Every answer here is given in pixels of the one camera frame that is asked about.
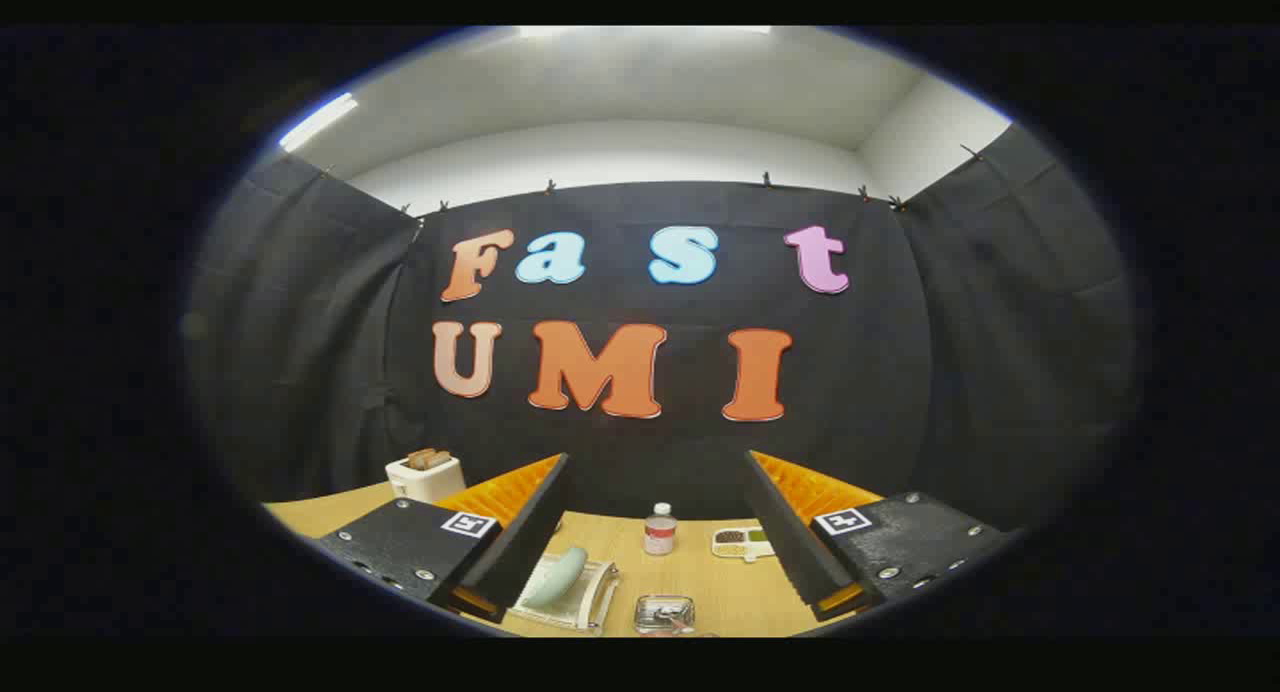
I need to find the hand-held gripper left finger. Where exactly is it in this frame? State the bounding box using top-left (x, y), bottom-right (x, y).
top-left (318, 452), bottom-right (573, 621)

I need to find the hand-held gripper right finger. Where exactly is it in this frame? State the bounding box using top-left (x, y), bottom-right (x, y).
top-left (742, 450), bottom-right (1021, 621)

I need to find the pale green plate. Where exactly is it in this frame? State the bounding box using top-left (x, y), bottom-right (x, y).
top-left (523, 546), bottom-right (589, 609)

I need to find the white wire dish rack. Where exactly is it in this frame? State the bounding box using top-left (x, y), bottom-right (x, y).
top-left (508, 552), bottom-right (621, 635)

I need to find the metal wire basket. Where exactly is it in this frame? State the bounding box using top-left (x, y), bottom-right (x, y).
top-left (634, 595), bottom-right (697, 637)

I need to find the white divided tray of beans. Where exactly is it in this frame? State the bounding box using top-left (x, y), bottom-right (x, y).
top-left (711, 525), bottom-right (777, 563)

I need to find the white toaster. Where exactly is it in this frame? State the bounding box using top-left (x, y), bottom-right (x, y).
top-left (385, 450), bottom-right (467, 504)

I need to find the clear bottle with red label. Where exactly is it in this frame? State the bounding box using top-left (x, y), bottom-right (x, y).
top-left (644, 503), bottom-right (678, 557)

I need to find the long ceiling light strip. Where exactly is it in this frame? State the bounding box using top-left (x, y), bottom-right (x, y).
top-left (278, 93), bottom-right (359, 153)

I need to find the wide ceiling light panel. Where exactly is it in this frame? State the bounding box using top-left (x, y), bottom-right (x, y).
top-left (518, 26), bottom-right (773, 39)

